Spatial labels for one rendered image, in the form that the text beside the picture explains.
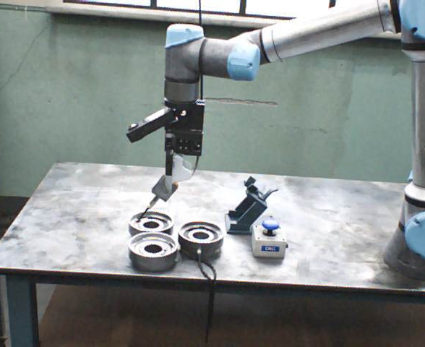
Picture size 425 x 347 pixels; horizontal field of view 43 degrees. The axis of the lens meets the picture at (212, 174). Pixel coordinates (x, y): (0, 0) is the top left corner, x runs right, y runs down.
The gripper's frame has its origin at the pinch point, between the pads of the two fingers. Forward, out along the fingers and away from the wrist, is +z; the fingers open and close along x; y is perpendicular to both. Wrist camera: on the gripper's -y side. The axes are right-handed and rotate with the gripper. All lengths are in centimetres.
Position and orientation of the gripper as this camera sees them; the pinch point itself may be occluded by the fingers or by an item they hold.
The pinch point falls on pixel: (167, 184)
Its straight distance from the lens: 122.5
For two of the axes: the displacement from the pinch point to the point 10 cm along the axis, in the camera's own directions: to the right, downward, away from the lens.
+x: -0.3, -3.8, 9.2
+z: -0.7, 9.2, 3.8
